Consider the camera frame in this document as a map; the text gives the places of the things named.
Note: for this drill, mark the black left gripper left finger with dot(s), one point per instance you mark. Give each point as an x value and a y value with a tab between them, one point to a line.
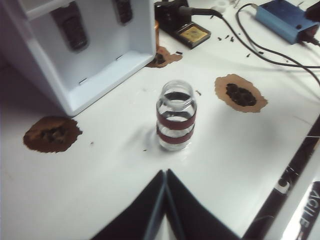
130	225

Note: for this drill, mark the blue soldering station box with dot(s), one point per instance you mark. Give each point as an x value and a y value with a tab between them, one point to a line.
282	21

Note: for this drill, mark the black AgileX base bar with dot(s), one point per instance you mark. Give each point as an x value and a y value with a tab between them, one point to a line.
297	195

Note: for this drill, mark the grey dispenser paddle lever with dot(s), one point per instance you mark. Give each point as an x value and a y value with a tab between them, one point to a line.
72	30
123	11

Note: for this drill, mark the small black spacer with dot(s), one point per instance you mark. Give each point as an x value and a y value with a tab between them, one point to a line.
178	52

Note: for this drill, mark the black soldering iron stand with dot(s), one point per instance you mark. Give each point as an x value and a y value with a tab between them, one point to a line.
192	35

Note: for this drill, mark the clear bottle two red belts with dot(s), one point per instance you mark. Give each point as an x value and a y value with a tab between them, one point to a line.
175	125

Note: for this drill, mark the copper cylinder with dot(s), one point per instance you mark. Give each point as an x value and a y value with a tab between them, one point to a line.
157	35

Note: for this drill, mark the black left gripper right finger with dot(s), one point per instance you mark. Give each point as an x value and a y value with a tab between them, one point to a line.
200	220

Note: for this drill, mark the white AUX water dispenser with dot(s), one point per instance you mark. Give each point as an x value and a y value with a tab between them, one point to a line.
112	65

